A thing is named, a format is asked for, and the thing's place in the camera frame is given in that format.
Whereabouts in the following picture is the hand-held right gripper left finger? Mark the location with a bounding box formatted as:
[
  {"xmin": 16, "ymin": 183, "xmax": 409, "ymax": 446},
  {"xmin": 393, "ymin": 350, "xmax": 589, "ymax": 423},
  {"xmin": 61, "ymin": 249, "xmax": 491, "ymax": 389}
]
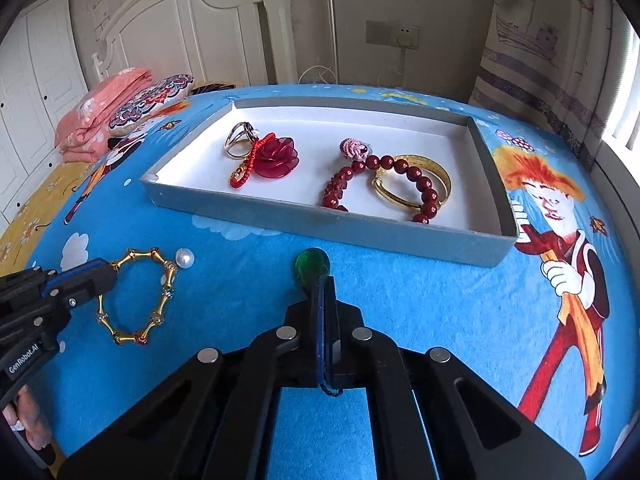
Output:
[{"xmin": 57, "ymin": 280, "xmax": 325, "ymax": 480}]

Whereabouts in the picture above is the red rose brooch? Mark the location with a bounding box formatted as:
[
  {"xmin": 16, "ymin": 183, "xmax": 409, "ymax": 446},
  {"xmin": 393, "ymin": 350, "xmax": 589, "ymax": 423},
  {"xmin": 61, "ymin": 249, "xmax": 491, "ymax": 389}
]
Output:
[{"xmin": 254, "ymin": 136, "xmax": 301, "ymax": 180}]

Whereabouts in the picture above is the gold bamboo link bracelet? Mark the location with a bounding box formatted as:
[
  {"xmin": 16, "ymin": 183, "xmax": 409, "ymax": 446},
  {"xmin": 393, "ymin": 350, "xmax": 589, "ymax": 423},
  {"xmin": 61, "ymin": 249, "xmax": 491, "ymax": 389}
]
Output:
[{"xmin": 97, "ymin": 247, "xmax": 179, "ymax": 347}]

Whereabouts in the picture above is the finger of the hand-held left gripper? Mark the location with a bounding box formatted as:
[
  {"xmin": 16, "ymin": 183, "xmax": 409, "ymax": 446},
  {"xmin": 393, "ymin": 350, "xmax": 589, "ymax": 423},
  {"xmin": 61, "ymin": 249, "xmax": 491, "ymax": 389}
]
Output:
[
  {"xmin": 47, "ymin": 258, "xmax": 118, "ymax": 287},
  {"xmin": 45, "ymin": 266, "xmax": 119, "ymax": 312}
]

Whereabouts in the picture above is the white wooden headboard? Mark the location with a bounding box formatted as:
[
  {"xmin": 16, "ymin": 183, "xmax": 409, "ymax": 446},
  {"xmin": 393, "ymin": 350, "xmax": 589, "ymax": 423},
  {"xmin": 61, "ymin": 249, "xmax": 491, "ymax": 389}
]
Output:
[{"xmin": 91, "ymin": 0, "xmax": 299, "ymax": 87}]

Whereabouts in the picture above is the patterned pillow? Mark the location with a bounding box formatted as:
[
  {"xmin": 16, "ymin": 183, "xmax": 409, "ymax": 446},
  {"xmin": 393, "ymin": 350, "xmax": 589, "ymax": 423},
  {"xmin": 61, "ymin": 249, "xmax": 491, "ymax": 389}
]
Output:
[{"xmin": 107, "ymin": 74, "xmax": 195, "ymax": 137}]

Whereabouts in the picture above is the red braided cord bracelet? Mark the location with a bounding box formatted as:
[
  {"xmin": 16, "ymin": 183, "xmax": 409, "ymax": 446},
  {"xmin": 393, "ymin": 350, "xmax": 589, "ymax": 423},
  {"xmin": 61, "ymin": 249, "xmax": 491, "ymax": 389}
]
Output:
[{"xmin": 229, "ymin": 132, "xmax": 277, "ymax": 190}]

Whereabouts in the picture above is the grey window sill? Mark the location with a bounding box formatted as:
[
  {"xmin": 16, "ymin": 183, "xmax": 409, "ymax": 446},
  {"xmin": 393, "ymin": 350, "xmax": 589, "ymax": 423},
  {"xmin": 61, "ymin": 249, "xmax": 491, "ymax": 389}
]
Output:
[{"xmin": 590, "ymin": 140, "xmax": 640, "ymax": 241}]

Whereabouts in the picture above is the metal rod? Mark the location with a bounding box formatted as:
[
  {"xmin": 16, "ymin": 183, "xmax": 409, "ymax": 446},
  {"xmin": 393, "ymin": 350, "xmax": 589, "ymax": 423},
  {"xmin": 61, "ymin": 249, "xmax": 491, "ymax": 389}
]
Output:
[{"xmin": 325, "ymin": 0, "xmax": 342, "ymax": 84}]

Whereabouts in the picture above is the window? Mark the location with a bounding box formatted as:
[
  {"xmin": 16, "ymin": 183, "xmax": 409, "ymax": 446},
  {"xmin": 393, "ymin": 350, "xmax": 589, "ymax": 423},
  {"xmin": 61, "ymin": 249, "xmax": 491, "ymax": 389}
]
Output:
[{"xmin": 599, "ymin": 5, "xmax": 640, "ymax": 162}]

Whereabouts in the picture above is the grey wall socket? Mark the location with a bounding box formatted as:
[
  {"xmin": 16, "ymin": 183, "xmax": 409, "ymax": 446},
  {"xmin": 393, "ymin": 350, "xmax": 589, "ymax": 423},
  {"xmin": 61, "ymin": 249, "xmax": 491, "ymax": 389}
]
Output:
[{"xmin": 366, "ymin": 20, "xmax": 421, "ymax": 51}]

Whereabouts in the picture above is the printed curtain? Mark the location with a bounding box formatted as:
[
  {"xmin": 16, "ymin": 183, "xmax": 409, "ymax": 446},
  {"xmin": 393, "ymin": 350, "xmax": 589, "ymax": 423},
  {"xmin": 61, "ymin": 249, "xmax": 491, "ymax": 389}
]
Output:
[{"xmin": 467, "ymin": 0, "xmax": 617, "ymax": 172}]

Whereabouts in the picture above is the gold bangle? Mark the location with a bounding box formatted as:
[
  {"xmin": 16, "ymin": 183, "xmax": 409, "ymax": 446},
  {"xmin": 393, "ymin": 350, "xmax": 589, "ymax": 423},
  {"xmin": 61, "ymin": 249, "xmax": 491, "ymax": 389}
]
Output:
[{"xmin": 371, "ymin": 156, "xmax": 452, "ymax": 211}]

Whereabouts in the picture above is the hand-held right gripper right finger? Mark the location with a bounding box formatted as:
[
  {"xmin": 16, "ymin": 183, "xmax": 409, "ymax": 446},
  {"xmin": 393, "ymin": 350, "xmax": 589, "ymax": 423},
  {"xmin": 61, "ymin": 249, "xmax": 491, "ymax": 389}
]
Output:
[{"xmin": 322, "ymin": 276, "xmax": 587, "ymax": 480}]

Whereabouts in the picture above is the pink folded blanket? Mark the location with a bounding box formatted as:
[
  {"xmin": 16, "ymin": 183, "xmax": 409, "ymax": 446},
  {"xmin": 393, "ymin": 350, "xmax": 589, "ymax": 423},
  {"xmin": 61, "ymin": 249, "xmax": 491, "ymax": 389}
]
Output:
[{"xmin": 55, "ymin": 67, "xmax": 153, "ymax": 164}]

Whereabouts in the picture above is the dark red bead bracelet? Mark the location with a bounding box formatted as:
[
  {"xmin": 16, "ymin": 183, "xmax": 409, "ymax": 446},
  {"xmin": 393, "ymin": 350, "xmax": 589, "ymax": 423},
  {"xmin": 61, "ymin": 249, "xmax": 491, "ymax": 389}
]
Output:
[{"xmin": 320, "ymin": 154, "xmax": 442, "ymax": 225}]

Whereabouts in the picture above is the white wardrobe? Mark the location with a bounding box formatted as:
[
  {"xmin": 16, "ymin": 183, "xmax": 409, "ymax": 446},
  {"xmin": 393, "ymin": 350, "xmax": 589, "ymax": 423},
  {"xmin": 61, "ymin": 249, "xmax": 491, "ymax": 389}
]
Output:
[{"xmin": 0, "ymin": 0, "xmax": 89, "ymax": 232}]

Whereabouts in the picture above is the green pendant with black cord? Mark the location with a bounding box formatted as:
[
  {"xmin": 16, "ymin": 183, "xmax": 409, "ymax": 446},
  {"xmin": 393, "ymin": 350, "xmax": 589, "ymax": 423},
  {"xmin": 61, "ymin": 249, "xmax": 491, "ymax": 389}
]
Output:
[{"xmin": 294, "ymin": 248, "xmax": 344, "ymax": 400}]

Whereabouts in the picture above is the grey jewelry tray box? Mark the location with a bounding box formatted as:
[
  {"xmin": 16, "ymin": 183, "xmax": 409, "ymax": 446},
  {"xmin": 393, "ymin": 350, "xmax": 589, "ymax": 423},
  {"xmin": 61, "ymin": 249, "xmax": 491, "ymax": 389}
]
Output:
[{"xmin": 140, "ymin": 97, "xmax": 517, "ymax": 268}]

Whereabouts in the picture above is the person's left hand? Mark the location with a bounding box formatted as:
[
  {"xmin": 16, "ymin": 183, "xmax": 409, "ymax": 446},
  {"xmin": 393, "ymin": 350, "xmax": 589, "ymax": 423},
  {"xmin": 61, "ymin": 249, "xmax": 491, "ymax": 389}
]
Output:
[{"xmin": 1, "ymin": 389, "xmax": 54, "ymax": 457}]

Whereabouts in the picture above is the yellow bed sheet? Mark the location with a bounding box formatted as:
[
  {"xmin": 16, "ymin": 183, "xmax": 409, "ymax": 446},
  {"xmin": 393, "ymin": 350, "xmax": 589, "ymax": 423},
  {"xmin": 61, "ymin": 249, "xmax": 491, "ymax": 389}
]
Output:
[{"xmin": 0, "ymin": 160, "xmax": 103, "ymax": 267}]

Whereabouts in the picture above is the white charging cable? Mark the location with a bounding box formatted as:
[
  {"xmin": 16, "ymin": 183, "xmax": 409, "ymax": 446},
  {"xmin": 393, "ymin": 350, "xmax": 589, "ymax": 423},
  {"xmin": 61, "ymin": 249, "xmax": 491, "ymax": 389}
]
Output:
[{"xmin": 298, "ymin": 46, "xmax": 407, "ymax": 89}]

